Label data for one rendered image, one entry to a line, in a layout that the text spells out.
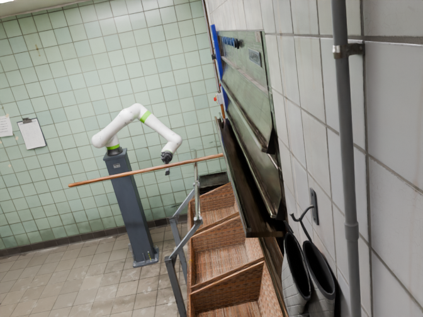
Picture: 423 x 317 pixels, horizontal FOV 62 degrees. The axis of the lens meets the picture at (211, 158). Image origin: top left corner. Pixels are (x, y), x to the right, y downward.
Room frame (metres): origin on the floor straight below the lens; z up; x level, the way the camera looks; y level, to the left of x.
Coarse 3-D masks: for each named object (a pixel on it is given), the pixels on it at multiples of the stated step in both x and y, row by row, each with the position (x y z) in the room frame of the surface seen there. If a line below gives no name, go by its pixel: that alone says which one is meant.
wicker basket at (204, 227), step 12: (216, 192) 2.86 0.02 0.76; (228, 192) 2.86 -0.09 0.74; (204, 204) 2.86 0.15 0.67; (228, 204) 2.86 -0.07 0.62; (192, 216) 2.74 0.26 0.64; (204, 216) 2.78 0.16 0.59; (216, 216) 2.75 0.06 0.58; (228, 216) 2.32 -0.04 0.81; (204, 228) 2.31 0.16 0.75; (192, 240) 2.31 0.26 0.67; (240, 240) 2.32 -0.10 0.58
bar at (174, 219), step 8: (192, 192) 2.20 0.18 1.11; (184, 200) 2.22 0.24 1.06; (176, 216) 2.21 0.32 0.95; (200, 216) 1.74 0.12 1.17; (176, 224) 2.21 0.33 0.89; (200, 224) 1.72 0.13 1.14; (176, 232) 2.20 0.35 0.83; (192, 232) 1.72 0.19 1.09; (176, 240) 2.20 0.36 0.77; (184, 240) 1.73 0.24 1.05; (176, 248) 1.73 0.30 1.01; (168, 256) 1.75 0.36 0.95; (176, 256) 1.73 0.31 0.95; (184, 256) 2.21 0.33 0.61; (168, 264) 1.72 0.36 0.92; (184, 264) 2.20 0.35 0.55; (168, 272) 1.72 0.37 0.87; (184, 272) 2.20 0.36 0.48; (176, 280) 1.72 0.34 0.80; (176, 288) 1.72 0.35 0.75; (176, 296) 1.72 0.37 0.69; (184, 304) 1.75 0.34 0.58; (184, 312) 1.72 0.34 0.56
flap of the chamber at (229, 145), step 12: (228, 132) 2.47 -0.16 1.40; (228, 144) 2.19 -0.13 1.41; (240, 156) 1.95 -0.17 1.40; (240, 168) 1.76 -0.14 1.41; (240, 180) 1.60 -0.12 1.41; (252, 180) 1.59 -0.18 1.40; (240, 192) 1.45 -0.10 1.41; (252, 192) 1.45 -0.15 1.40; (252, 204) 1.33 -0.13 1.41; (264, 204) 1.33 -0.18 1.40; (240, 216) 1.26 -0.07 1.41; (252, 216) 1.23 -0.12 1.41; (264, 216) 1.23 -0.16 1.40; (252, 228) 1.14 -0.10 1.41; (264, 228) 1.14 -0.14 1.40; (276, 228) 1.14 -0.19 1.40
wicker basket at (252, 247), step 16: (224, 224) 2.25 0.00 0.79; (240, 224) 2.25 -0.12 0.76; (208, 240) 2.26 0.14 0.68; (224, 240) 2.25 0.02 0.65; (256, 240) 1.94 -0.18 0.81; (192, 256) 2.03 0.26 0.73; (208, 256) 2.19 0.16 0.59; (224, 256) 2.15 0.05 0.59; (256, 256) 1.87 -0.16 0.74; (192, 272) 1.90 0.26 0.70; (208, 272) 2.01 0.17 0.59; (224, 272) 1.72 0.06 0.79; (192, 288) 1.72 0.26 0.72
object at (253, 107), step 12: (228, 72) 2.54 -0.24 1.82; (228, 84) 2.42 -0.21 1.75; (240, 84) 1.92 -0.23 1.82; (228, 96) 2.16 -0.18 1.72; (240, 96) 1.85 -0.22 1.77; (252, 96) 1.54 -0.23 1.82; (264, 96) 1.32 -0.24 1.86; (240, 108) 1.76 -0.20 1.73; (252, 108) 1.49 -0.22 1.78; (264, 108) 1.28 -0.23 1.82; (252, 120) 1.44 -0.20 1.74; (264, 120) 1.24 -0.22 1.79; (252, 132) 1.30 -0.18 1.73; (264, 132) 1.20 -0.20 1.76; (264, 144) 1.17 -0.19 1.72
